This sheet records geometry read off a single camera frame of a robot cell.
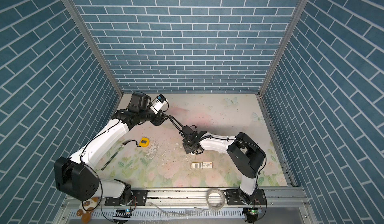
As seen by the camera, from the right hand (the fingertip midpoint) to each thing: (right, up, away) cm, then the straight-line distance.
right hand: (187, 145), depth 90 cm
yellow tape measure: (-27, +2, +1) cm, 27 cm away
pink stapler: (+7, +2, -18) cm, 20 cm away
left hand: (-12, +20, -9) cm, 25 cm away
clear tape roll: (+16, -25, -20) cm, 36 cm away
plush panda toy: (-45, -23, -22) cm, 55 cm away
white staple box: (+9, -9, -8) cm, 15 cm away
